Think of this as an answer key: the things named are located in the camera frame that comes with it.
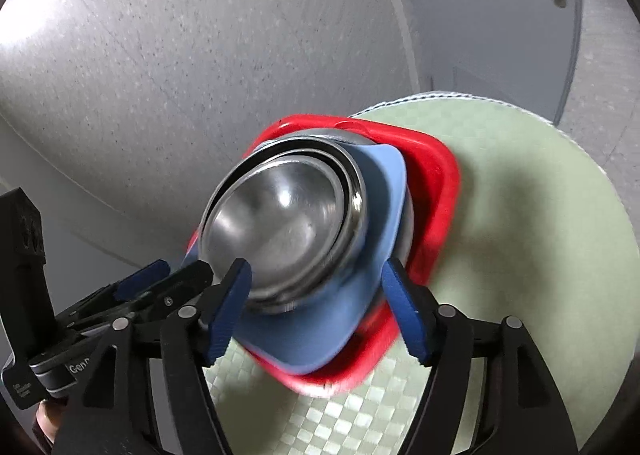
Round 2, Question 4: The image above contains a green checked table mat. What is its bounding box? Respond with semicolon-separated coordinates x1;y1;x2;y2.
202;96;632;455

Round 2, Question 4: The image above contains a large steel bowl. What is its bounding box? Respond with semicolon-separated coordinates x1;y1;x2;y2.
255;128;416;266

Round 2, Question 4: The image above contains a blue plastic bowl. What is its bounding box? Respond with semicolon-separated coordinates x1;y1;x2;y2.
181;143;408;376

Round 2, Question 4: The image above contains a grey door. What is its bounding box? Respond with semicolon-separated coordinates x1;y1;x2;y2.
370;0;583;123

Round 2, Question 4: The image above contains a red plastic basin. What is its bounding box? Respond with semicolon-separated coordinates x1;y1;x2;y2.
186;114;461;397

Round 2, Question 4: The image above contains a person's left hand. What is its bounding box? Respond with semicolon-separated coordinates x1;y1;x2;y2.
32;397;67;442

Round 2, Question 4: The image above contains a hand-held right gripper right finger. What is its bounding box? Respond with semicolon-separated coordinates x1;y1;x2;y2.
381;257;579;455

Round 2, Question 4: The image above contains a ribbed steel bowl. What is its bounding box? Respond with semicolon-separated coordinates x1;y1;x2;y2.
207;136;371;313

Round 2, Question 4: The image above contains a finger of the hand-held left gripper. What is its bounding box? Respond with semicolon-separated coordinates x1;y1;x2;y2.
114;259;172;301
126;260;215;322

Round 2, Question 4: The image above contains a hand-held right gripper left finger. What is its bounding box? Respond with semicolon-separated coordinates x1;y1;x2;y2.
55;258;252;455

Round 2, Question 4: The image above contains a medium plain steel bowl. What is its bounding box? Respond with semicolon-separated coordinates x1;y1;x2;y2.
199;160;352;303

